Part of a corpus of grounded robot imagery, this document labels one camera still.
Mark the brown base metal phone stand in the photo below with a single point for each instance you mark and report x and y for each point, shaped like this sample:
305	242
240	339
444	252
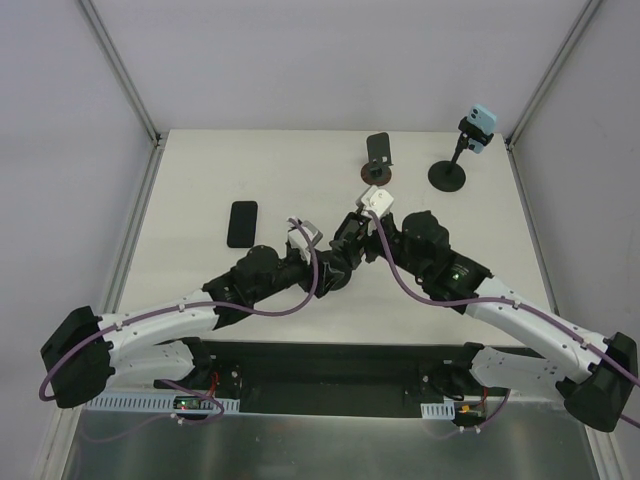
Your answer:
377	170

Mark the left aluminium frame post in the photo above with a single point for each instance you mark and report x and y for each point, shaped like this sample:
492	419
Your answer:
115	62

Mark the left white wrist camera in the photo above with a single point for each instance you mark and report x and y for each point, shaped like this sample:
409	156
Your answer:
303	236

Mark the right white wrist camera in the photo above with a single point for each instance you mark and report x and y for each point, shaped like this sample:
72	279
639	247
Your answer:
375	200

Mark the black round base phone stand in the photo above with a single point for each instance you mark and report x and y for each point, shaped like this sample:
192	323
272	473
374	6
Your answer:
337	259

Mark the left white cable duct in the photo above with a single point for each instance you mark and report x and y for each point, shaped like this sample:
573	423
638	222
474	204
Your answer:
161	403

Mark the black tall clamp phone stand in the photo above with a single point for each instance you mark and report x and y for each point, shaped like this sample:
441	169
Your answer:
448	175

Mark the aluminium frame post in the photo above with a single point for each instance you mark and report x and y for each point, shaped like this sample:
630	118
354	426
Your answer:
115	62
570	42

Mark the white cable duct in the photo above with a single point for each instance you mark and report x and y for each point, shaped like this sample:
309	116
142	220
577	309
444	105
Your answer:
438	411
161	403

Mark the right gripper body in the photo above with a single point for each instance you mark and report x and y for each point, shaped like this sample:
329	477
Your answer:
353	235

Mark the right white cable duct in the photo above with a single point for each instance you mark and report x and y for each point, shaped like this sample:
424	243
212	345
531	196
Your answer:
438	411

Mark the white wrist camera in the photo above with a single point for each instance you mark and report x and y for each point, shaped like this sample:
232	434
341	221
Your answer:
303	236
375	200

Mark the aluminium front rail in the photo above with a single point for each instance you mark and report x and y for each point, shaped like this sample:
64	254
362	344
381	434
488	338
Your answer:
130	380

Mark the right aluminium frame post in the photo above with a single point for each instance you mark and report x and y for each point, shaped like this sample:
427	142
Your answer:
570	42

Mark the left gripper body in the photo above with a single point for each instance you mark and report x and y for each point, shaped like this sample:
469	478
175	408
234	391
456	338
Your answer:
325	273

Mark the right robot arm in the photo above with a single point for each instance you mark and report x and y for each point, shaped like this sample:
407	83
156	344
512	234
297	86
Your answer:
590	374

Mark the black phone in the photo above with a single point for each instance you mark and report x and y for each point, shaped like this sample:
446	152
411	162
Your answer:
242	225

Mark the light blue phone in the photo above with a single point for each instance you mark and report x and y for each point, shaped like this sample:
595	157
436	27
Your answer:
483	123

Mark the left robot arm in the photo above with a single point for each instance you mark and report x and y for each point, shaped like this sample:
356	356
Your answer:
87	352

